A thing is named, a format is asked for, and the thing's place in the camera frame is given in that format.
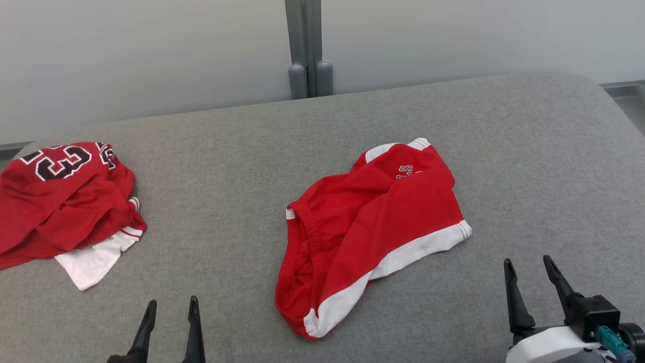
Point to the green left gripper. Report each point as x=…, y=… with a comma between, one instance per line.
x=123, y=359

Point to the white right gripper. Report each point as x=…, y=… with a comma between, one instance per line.
x=549, y=348

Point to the red and white basketball jersey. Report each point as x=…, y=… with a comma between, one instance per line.
x=60, y=212

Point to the red and white shorts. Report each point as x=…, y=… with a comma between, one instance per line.
x=363, y=227

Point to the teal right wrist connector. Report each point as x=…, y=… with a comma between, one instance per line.
x=612, y=340

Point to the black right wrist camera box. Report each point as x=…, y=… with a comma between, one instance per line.
x=597, y=312

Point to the grey partition base rail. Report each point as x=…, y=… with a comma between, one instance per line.
x=15, y=148
x=625, y=86

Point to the grey partition post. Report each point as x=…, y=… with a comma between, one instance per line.
x=302, y=40

